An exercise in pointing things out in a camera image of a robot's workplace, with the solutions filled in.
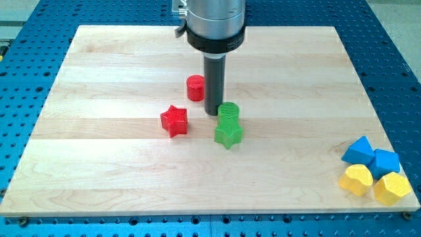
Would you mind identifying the yellow hexagon block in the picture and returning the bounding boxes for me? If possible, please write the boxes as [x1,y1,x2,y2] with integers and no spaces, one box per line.
[373,172,411,206]

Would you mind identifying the red star block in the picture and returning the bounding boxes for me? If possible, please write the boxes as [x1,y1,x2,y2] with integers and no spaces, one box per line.
[160,105,188,138]

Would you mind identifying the blue triangle block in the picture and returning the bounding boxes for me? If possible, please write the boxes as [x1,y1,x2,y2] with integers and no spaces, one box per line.
[341,136,375,165]

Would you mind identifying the blue cube block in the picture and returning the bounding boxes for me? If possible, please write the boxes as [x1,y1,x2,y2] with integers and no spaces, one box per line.
[368,149,401,180]

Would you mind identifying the green cylinder block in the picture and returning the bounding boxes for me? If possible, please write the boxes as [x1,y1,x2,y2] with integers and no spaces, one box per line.
[218,102,239,124]

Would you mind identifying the red cylinder block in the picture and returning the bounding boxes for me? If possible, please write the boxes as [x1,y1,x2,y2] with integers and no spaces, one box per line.
[186,74,205,101]

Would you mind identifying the yellow heart block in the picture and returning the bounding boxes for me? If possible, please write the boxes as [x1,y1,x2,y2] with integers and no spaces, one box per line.
[338,164,374,196]

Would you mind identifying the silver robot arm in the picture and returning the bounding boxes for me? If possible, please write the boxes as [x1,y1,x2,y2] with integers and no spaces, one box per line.
[174,0,246,116]

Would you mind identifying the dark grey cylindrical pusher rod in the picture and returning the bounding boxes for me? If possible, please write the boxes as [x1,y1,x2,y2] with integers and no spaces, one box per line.
[203,53,226,116]

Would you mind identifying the light wooden board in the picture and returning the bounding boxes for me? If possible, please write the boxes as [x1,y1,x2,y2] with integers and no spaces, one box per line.
[0,24,421,218]

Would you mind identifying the green star block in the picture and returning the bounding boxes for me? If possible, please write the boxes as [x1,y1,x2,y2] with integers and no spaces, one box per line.
[214,119,243,149]

